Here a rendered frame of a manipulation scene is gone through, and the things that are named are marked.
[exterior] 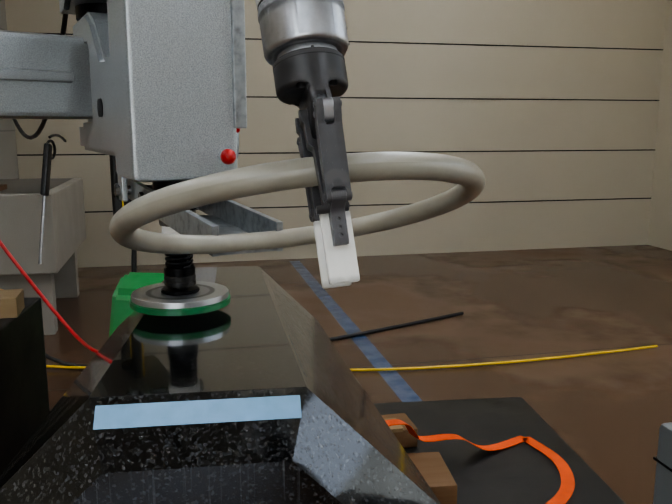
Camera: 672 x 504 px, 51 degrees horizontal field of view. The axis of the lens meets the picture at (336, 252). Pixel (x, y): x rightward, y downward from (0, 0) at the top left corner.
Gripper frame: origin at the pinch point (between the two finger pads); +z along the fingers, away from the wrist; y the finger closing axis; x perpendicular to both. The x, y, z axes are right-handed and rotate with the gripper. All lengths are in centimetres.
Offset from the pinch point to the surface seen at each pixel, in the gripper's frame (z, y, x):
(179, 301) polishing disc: -4, 83, 18
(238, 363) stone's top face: 11, 57, 9
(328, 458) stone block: 27, 43, -3
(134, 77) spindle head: -46, 65, 21
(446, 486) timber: 61, 154, -56
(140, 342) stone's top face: 4, 72, 26
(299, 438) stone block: 22.9, 41.2, 1.5
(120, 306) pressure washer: -18, 247, 48
